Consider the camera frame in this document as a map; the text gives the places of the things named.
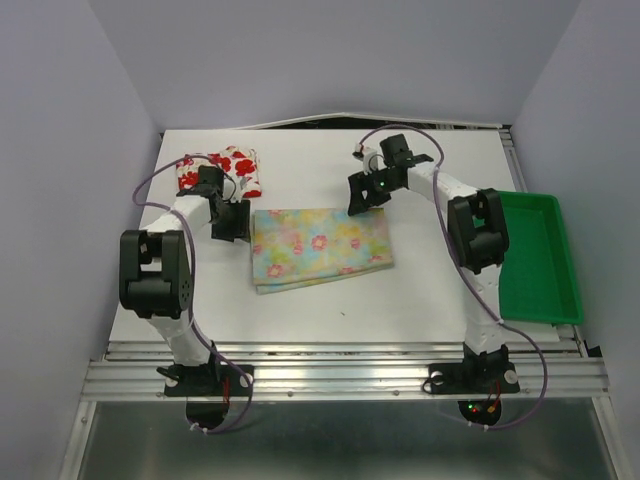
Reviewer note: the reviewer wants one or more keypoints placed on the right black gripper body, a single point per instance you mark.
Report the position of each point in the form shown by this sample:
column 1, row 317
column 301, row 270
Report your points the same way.
column 382, row 185

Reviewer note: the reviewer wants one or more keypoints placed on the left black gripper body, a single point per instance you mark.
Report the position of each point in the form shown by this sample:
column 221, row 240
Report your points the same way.
column 227, row 225

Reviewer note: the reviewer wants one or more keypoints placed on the red poppy print skirt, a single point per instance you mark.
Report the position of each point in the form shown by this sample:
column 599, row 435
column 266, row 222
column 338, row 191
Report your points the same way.
column 240, row 164

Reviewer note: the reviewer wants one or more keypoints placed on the pastel floral skirt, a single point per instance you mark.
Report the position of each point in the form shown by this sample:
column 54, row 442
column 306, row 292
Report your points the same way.
column 297, row 248

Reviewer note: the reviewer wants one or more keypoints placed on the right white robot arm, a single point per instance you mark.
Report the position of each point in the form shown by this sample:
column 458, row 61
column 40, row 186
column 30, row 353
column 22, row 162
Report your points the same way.
column 472, row 221

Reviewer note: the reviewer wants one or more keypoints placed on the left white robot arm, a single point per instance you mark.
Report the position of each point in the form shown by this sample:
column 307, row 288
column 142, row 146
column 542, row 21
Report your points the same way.
column 157, row 264

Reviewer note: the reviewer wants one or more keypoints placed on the green plastic tray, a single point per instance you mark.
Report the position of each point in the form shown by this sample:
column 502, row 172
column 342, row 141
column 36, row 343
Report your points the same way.
column 538, row 283

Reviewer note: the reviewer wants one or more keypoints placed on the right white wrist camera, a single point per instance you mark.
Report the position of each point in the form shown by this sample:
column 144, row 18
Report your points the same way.
column 369, row 157

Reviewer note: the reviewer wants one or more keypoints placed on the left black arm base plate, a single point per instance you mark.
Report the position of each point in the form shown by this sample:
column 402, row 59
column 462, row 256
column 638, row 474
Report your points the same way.
column 203, row 381

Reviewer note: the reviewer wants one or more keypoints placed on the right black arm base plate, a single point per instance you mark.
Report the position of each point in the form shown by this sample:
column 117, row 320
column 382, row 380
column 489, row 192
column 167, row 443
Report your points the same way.
column 466, row 379

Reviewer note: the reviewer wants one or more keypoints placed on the aluminium rail frame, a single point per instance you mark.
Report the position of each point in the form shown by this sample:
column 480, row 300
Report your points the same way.
column 323, row 372

